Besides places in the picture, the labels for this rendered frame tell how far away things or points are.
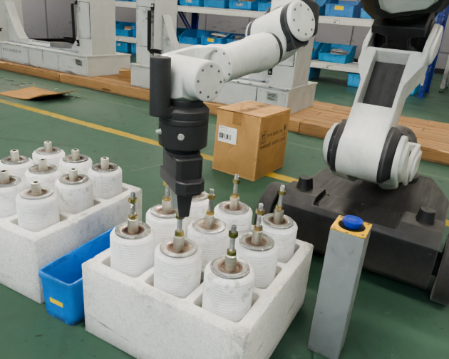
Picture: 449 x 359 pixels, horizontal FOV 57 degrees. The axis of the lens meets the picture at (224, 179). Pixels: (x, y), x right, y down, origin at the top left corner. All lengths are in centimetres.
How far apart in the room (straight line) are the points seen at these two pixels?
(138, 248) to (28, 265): 33
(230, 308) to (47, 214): 53
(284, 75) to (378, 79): 183
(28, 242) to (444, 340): 102
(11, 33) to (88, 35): 130
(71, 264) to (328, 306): 62
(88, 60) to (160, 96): 339
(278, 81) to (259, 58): 219
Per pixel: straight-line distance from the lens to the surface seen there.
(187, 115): 70
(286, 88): 292
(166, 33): 362
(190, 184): 72
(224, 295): 78
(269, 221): 98
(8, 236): 112
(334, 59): 554
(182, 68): 69
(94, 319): 100
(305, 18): 87
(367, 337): 112
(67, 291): 101
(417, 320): 123
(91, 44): 409
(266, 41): 82
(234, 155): 191
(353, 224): 86
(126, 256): 89
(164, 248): 84
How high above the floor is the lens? 69
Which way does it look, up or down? 21 degrees down
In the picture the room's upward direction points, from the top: 5 degrees clockwise
